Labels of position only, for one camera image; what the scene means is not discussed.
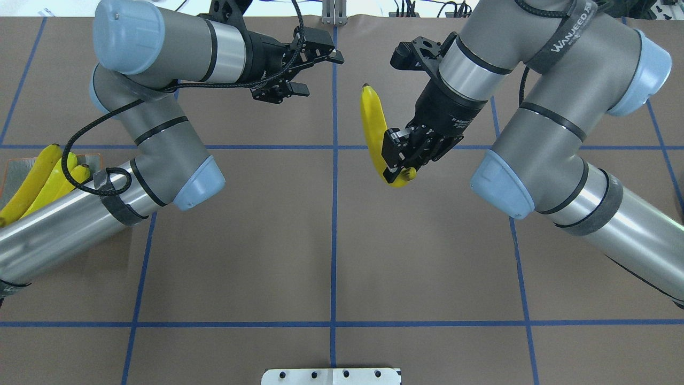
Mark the yellow banana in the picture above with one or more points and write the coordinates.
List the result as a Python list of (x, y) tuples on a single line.
[(55, 187), (374, 126), (32, 184), (80, 174)]

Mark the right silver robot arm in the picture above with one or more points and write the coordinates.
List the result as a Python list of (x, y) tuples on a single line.
[(590, 64)]

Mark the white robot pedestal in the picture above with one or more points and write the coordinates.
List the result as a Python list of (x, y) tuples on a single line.
[(366, 375)]

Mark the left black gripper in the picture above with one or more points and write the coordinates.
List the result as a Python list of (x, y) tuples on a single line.
[(261, 58)]

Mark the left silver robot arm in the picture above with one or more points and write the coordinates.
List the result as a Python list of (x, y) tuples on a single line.
[(145, 54)]

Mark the aluminium frame post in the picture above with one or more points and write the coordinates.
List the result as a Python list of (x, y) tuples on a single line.
[(334, 12)]

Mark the grey square plate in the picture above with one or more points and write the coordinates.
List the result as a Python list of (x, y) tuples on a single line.
[(16, 170)]

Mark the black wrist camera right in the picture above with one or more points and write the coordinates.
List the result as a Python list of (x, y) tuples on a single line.
[(421, 54)]

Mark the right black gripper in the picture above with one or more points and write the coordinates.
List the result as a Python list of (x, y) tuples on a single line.
[(448, 115)]

